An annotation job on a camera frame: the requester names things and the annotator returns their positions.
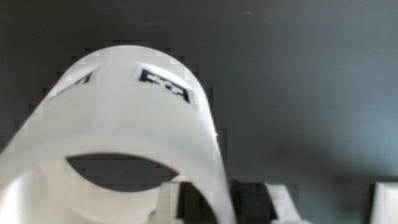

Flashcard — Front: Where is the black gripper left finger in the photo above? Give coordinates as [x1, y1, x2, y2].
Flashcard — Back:
[232, 181, 306, 224]

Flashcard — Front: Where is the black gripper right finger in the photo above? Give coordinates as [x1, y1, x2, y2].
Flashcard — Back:
[370, 182, 398, 224]

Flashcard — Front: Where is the white lamp shade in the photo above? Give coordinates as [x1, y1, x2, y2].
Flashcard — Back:
[0, 45, 237, 224]

